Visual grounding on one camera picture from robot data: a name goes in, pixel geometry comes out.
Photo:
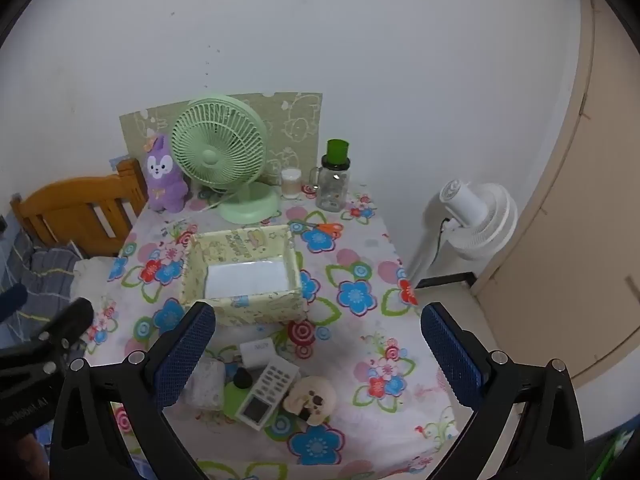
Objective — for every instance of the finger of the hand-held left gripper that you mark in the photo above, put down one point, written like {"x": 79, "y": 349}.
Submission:
{"x": 12, "y": 299}
{"x": 70, "y": 322}

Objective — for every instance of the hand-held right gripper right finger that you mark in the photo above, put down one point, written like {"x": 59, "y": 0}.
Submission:
{"x": 450, "y": 360}

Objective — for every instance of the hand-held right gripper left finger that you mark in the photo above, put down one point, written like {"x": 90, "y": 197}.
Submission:
{"x": 184, "y": 357}

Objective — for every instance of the white tissue packet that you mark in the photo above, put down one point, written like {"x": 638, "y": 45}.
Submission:
{"x": 207, "y": 385}

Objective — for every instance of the small black key fob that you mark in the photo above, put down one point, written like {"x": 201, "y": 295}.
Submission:
{"x": 243, "y": 377}

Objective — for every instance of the green rounded case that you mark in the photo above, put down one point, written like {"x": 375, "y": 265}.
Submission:
{"x": 232, "y": 401}

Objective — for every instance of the large white charger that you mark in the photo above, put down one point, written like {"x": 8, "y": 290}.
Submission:
{"x": 257, "y": 352}

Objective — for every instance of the yellow printed storage box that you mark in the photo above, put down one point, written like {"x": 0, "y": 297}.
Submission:
{"x": 250, "y": 312}

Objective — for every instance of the white remote control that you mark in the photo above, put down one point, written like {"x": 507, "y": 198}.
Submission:
{"x": 265, "y": 390}

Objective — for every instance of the cream bear print pouch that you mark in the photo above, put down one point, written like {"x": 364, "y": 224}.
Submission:
{"x": 315, "y": 395}

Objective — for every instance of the grey plaid pillow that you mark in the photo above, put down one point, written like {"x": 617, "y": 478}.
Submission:
{"x": 45, "y": 270}

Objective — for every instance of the white cloth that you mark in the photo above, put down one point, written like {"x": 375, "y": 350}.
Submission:
{"x": 95, "y": 272}

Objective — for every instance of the wooden headboard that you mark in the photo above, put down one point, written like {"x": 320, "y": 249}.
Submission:
{"x": 75, "y": 200}

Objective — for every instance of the white standing fan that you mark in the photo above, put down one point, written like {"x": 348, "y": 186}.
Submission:
{"x": 480, "y": 220}

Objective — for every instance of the purple plush toy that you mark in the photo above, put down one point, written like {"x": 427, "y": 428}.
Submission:
{"x": 165, "y": 185}

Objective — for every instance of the blue printed sheet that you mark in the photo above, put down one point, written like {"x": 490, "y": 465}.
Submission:
{"x": 119, "y": 160}

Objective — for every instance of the green desk fan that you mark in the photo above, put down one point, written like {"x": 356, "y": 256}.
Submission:
{"x": 210, "y": 157}

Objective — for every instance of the clear cotton swab jar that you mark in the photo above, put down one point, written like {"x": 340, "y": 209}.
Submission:
{"x": 291, "y": 185}

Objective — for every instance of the beige door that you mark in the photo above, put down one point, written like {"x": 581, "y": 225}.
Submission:
{"x": 590, "y": 210}

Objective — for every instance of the glass mug jar green lid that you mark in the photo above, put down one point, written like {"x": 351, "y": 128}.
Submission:
{"x": 332, "y": 187}

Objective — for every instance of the green printed cardboard sheet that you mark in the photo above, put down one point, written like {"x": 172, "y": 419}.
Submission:
{"x": 295, "y": 120}

